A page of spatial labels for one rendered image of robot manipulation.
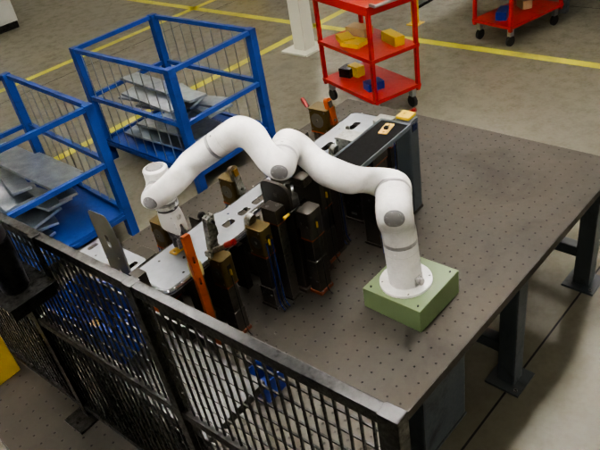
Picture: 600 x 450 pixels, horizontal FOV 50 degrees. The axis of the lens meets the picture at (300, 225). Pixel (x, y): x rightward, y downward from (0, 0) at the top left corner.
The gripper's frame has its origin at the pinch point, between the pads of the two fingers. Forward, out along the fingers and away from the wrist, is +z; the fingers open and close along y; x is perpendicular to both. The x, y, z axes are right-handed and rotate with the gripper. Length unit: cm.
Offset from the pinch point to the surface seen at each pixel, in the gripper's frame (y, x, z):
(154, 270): -0.7, 13.4, 3.1
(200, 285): -21.3, 10.8, 3.6
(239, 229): -11.7, -19.3, 3.2
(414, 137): -42, -95, -3
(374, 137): -38, -74, -13
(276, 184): -27.2, -27.5, -15.8
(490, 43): 89, -451, 103
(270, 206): -26.4, -23.2, -8.8
